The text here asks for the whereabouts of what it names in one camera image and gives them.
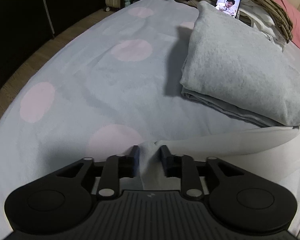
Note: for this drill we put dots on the black wardrobe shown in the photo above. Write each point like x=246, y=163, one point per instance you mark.
x=15, y=17

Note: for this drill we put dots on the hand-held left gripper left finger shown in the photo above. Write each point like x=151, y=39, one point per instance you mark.
x=135, y=160

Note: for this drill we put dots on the small green figurine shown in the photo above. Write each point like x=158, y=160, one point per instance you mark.
x=127, y=0

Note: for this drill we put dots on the folded light grey sweatshirt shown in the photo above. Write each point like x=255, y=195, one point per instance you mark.
x=240, y=67

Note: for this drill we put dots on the pink pillow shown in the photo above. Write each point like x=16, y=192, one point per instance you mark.
x=297, y=22

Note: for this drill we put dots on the olive striped shirt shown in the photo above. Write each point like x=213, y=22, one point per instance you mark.
x=275, y=7

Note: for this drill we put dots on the grey pink-dotted bed sheet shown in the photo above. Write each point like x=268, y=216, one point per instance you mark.
x=77, y=80

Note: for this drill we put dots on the smartphone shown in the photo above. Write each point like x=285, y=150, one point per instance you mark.
x=228, y=3

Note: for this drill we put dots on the white sweatshirt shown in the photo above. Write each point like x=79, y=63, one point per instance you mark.
x=240, y=145

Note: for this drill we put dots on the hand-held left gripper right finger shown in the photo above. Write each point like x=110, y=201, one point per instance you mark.
x=165, y=160

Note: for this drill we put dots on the white garment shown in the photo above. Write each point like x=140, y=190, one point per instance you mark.
x=260, y=20

